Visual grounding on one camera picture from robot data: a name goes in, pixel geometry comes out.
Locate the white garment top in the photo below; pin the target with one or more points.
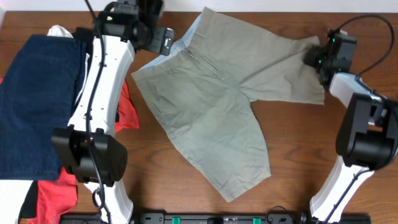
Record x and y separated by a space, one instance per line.
59 31

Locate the white garment bottom left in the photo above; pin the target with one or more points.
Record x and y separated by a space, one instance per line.
13 194

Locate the white garment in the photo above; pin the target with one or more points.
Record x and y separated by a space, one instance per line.
59 31
13 194

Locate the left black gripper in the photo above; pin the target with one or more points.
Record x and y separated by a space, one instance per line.
154 38

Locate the black shorts white stripe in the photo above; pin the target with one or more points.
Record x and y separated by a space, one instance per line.
82 40

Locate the navy blue shorts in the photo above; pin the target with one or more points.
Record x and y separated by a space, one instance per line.
38 95

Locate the khaki cotton shorts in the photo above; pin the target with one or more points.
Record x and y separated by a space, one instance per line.
201 95

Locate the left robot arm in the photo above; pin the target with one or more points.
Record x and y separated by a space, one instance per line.
87 146

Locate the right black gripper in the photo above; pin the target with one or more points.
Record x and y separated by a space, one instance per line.
311 57

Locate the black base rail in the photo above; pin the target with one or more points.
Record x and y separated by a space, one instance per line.
160 218

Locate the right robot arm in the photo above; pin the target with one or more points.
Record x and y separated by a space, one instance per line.
366 141

